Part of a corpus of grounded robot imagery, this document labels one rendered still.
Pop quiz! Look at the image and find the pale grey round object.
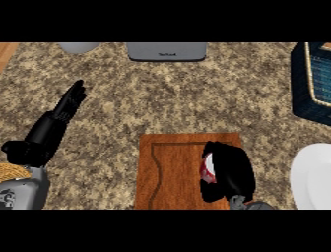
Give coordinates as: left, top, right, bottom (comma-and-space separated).
57, 42, 101, 55

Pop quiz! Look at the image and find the white plate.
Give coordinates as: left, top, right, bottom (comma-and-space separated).
289, 143, 331, 211

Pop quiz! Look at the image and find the red and white can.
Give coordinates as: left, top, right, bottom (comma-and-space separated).
199, 153, 217, 185

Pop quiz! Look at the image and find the dark blue wicker basket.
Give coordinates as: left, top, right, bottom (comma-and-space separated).
289, 42, 331, 132

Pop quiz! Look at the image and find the brown wooden cutting board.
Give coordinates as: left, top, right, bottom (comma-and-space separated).
131, 132, 255, 211

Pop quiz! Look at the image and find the grey flat appliance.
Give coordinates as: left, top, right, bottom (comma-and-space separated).
124, 42, 208, 63

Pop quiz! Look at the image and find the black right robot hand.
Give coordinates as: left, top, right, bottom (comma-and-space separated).
199, 141, 257, 204

